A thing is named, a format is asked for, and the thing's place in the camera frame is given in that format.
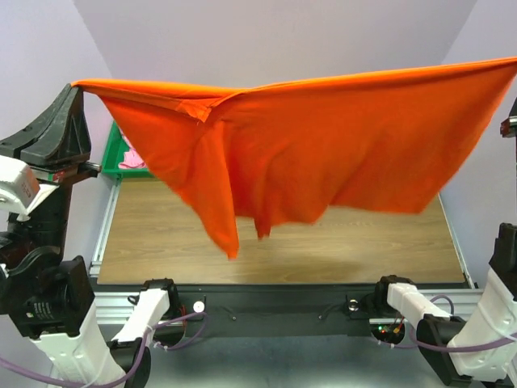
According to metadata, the green plastic bin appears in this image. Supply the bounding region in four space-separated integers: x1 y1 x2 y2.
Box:
102 121 153 179

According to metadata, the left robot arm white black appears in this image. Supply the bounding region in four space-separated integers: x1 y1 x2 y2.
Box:
1 86 183 387

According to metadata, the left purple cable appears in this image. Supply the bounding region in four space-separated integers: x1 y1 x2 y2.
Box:
0 310 211 388

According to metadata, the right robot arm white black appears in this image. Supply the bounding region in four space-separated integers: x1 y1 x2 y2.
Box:
372 223 516 387

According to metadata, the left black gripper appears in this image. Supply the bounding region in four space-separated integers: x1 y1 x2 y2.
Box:
0 73 104 254

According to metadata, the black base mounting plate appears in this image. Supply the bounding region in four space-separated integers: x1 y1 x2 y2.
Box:
177 283 396 338

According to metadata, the pink crumpled t shirt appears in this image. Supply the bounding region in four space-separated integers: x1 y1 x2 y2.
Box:
118 133 146 170

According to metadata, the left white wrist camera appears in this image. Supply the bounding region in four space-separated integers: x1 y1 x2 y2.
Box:
1 156 58 221

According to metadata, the orange t shirt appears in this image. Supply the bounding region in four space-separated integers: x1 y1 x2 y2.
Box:
77 57 516 258

